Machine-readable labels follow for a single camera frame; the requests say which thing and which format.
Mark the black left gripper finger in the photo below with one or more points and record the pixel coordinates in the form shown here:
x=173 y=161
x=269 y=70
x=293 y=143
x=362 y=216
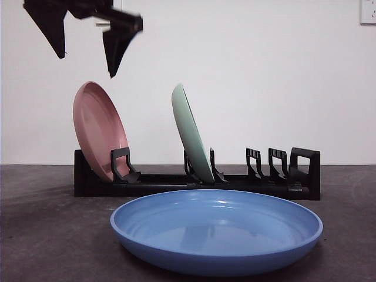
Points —
x=50 y=23
x=116 y=50

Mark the pink round plate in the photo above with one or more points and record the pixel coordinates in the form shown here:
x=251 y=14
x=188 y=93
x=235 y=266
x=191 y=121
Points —
x=100 y=132

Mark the green round plate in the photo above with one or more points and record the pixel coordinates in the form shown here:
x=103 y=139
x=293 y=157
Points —
x=188 y=129

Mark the blue round plate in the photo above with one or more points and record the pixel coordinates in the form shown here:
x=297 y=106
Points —
x=217 y=252

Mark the black plastic plate rack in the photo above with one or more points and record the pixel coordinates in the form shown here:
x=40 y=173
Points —
x=164 y=188

